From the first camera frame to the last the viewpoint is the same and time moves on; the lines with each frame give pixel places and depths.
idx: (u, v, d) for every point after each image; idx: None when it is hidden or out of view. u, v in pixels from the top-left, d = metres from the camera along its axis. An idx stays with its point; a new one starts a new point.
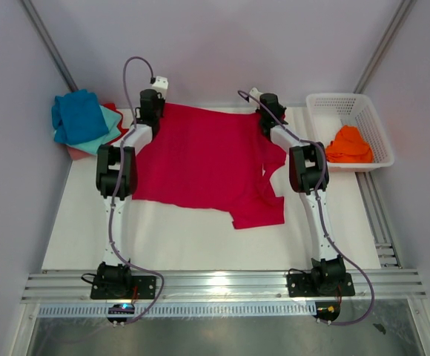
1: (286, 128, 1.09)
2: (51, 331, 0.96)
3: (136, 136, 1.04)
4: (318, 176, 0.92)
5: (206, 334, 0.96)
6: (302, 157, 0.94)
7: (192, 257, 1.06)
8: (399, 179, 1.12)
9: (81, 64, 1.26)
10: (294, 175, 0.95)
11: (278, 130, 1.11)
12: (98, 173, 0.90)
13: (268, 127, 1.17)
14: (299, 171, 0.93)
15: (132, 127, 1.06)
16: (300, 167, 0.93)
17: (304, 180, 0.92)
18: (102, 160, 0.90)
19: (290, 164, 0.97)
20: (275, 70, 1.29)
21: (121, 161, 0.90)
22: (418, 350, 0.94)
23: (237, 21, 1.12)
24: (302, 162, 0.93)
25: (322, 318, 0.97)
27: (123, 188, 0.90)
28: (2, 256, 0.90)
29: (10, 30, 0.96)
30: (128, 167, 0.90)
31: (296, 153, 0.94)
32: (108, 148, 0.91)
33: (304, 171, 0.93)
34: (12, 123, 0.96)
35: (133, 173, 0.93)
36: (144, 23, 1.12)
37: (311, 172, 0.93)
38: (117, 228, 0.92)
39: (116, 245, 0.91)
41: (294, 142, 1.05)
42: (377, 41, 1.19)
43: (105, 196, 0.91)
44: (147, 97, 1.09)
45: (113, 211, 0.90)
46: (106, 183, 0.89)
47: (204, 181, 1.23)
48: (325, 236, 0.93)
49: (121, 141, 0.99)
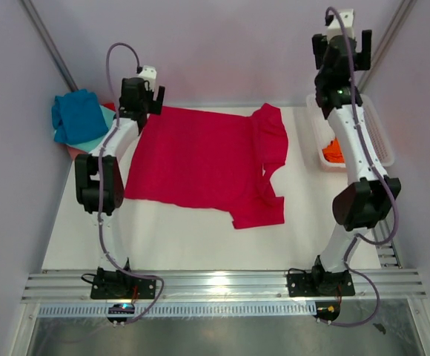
1: (359, 125, 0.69)
2: (52, 331, 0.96)
3: (121, 137, 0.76)
4: (372, 217, 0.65)
5: (207, 334, 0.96)
6: (365, 198, 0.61)
7: (191, 257, 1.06)
8: (400, 179, 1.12)
9: (81, 64, 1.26)
10: (343, 207, 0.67)
11: (346, 125, 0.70)
12: (77, 187, 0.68)
13: (330, 95, 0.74)
14: (351, 211, 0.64)
15: (114, 124, 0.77)
16: (356, 207, 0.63)
17: (351, 220, 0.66)
18: (81, 173, 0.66)
19: (345, 192, 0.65)
20: (275, 70, 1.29)
21: (101, 174, 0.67)
22: (418, 350, 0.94)
23: (237, 21, 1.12)
24: (362, 203, 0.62)
25: (322, 318, 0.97)
27: (106, 204, 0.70)
28: (2, 256, 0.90)
29: (10, 30, 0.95)
30: (113, 179, 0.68)
31: (362, 192, 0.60)
32: (86, 158, 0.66)
33: (358, 212, 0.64)
34: (11, 122, 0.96)
35: (118, 182, 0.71)
36: (144, 23, 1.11)
37: (368, 213, 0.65)
38: (110, 239, 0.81)
39: (111, 254, 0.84)
41: (363, 165, 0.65)
42: (378, 40, 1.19)
43: (90, 211, 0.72)
44: (133, 86, 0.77)
45: (101, 227, 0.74)
46: (89, 199, 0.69)
47: (204, 181, 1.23)
48: (344, 259, 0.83)
49: (101, 147, 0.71)
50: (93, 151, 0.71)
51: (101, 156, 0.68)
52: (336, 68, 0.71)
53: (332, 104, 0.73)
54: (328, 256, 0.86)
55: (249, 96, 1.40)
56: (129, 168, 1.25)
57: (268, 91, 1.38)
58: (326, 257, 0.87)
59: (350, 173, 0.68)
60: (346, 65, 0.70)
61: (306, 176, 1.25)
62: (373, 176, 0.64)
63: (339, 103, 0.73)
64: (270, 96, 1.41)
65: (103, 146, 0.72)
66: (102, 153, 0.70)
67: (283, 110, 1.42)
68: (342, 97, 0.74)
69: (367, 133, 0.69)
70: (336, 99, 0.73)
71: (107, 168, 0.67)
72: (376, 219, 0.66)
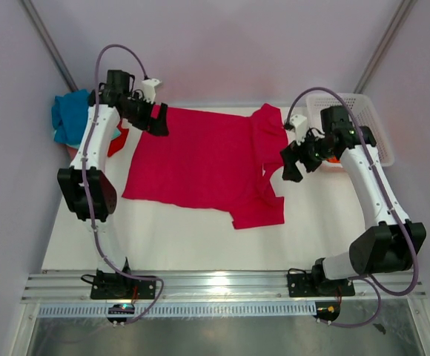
1: (373, 167, 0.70)
2: (51, 331, 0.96)
3: (100, 139, 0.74)
4: (394, 265, 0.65)
5: (207, 334, 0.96)
6: (385, 245, 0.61)
7: (192, 257, 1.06)
8: (400, 179, 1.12)
9: (81, 64, 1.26)
10: (360, 255, 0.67)
11: (360, 167, 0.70)
12: (67, 200, 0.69)
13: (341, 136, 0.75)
14: (370, 259, 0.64)
15: (90, 125, 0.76)
16: (376, 255, 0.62)
17: (369, 270, 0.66)
18: (67, 190, 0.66)
19: (362, 238, 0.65)
20: (275, 70, 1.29)
21: (89, 188, 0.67)
22: (418, 350, 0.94)
23: (237, 21, 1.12)
24: (382, 251, 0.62)
25: (322, 318, 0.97)
27: (99, 211, 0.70)
28: (2, 256, 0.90)
29: (10, 30, 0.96)
30: (101, 190, 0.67)
31: (382, 238, 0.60)
32: (69, 173, 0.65)
33: (377, 260, 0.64)
34: (11, 122, 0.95)
35: (107, 188, 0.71)
36: (144, 23, 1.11)
37: (389, 261, 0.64)
38: (107, 243, 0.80)
39: (109, 256, 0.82)
41: (382, 208, 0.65)
42: (377, 40, 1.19)
43: (84, 219, 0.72)
44: (123, 73, 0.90)
45: (96, 233, 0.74)
46: (81, 209, 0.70)
47: (204, 181, 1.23)
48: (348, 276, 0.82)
49: (82, 156, 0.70)
50: (75, 162, 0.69)
51: (84, 168, 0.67)
52: (336, 122, 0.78)
53: (346, 142, 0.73)
54: (333, 265, 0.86)
55: (248, 96, 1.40)
56: (130, 168, 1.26)
57: (268, 91, 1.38)
58: (331, 265, 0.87)
59: (366, 213, 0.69)
60: (343, 117, 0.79)
61: (306, 176, 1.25)
62: (393, 219, 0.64)
63: (352, 143, 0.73)
64: (270, 96, 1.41)
65: (84, 153, 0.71)
66: (84, 163, 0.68)
67: (283, 110, 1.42)
68: (354, 137, 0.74)
69: (382, 173, 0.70)
70: (349, 138, 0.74)
71: (92, 181, 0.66)
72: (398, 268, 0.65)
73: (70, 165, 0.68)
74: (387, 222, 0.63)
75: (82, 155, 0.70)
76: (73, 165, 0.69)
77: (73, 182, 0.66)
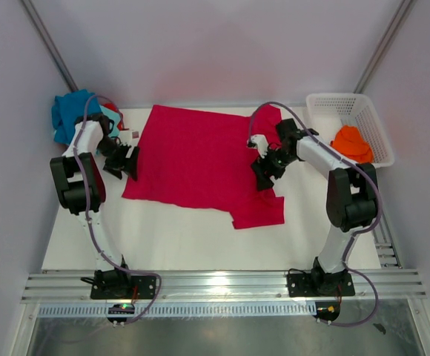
1: (319, 141, 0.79)
2: (52, 331, 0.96)
3: (88, 138, 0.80)
4: (367, 206, 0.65)
5: (207, 334, 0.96)
6: (347, 182, 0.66)
7: (190, 256, 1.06)
8: (399, 179, 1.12)
9: (80, 65, 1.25)
10: (334, 207, 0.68)
11: (311, 147, 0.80)
12: (58, 191, 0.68)
13: (292, 139, 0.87)
14: (342, 202, 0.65)
15: (78, 130, 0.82)
16: (343, 193, 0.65)
17: (346, 216, 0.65)
18: (58, 173, 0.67)
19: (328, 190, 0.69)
20: (276, 70, 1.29)
21: (81, 171, 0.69)
22: (418, 350, 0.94)
23: (238, 21, 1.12)
24: (347, 188, 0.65)
25: (322, 318, 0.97)
27: (93, 201, 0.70)
28: (3, 256, 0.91)
29: (8, 31, 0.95)
30: (93, 174, 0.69)
31: (341, 175, 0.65)
32: (61, 161, 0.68)
33: (348, 201, 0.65)
34: (11, 122, 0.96)
35: (98, 175, 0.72)
36: (143, 23, 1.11)
37: (359, 203, 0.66)
38: (102, 236, 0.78)
39: (106, 252, 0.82)
41: (333, 162, 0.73)
42: (378, 41, 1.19)
43: (76, 213, 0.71)
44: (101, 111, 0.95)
45: (90, 225, 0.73)
46: (73, 199, 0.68)
47: (205, 180, 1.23)
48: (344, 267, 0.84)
49: (73, 147, 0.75)
50: (67, 153, 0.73)
51: (77, 155, 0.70)
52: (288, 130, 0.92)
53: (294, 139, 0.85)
54: (326, 259, 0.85)
55: (248, 96, 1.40)
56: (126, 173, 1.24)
57: (268, 91, 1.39)
58: (325, 259, 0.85)
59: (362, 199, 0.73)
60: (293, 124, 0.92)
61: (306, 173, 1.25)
62: (345, 166, 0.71)
63: (299, 137, 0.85)
64: (271, 96, 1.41)
65: (75, 146, 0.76)
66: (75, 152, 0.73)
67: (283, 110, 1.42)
68: (301, 133, 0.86)
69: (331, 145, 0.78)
70: (296, 135, 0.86)
71: (84, 162, 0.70)
72: (372, 212, 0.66)
73: (62, 155, 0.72)
74: (341, 167, 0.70)
75: (72, 146, 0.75)
76: (64, 155, 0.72)
77: (64, 166, 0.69)
